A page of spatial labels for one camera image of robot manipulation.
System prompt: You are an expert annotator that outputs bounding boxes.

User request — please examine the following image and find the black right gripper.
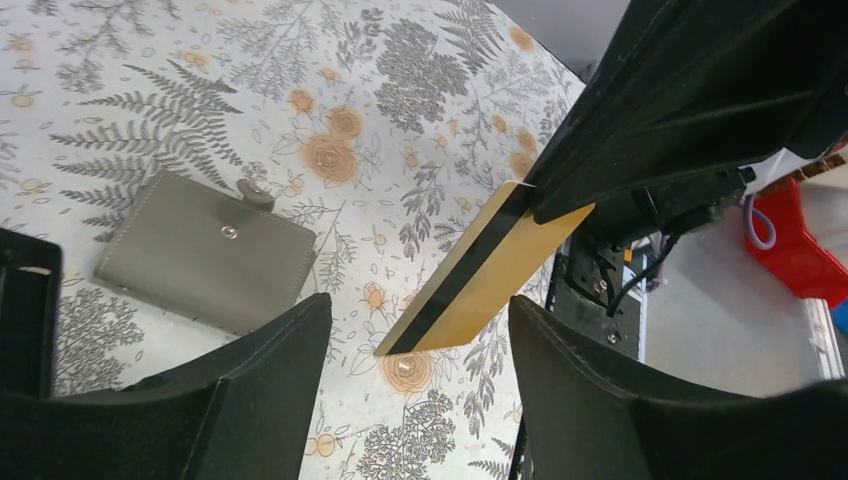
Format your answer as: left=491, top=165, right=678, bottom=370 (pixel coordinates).
left=527, top=0, right=847, bottom=345

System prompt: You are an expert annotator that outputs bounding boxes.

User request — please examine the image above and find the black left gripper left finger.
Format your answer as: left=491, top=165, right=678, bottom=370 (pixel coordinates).
left=1, top=293, right=332, bottom=479

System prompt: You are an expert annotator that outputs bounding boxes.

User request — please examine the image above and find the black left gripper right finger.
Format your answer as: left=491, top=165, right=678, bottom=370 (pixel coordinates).
left=508, top=296, right=847, bottom=479

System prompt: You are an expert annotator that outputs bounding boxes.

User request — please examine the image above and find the black plastic card tray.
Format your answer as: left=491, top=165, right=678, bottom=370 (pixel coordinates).
left=1, top=228, right=63, bottom=398

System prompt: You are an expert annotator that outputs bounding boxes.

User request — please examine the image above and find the red plastic object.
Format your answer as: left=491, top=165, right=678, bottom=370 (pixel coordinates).
left=742, top=177, right=847, bottom=308

